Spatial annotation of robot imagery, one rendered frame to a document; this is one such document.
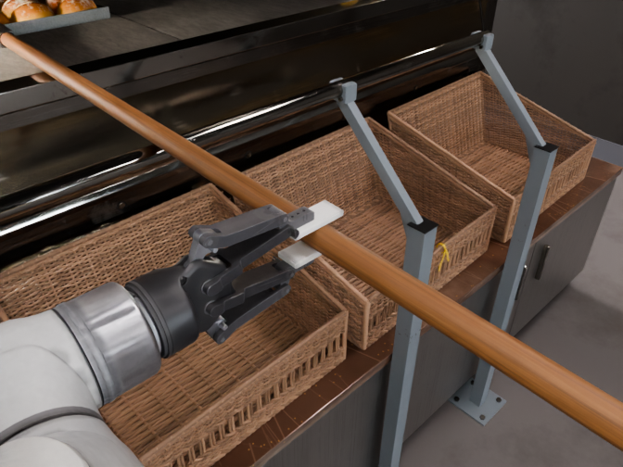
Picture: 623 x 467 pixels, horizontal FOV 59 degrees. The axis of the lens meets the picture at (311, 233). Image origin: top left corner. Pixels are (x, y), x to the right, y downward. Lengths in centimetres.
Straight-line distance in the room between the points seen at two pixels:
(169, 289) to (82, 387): 10
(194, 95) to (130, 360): 95
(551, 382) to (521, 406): 159
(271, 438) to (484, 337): 74
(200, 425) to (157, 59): 74
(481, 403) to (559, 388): 154
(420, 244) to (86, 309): 72
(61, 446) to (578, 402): 35
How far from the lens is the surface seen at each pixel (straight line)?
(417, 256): 108
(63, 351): 45
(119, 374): 47
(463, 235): 145
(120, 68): 121
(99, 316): 46
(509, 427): 199
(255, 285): 55
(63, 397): 42
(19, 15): 153
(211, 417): 104
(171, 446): 102
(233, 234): 50
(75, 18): 154
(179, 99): 132
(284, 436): 116
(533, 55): 379
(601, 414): 46
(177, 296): 48
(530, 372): 47
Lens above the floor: 154
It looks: 35 degrees down
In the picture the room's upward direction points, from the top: straight up
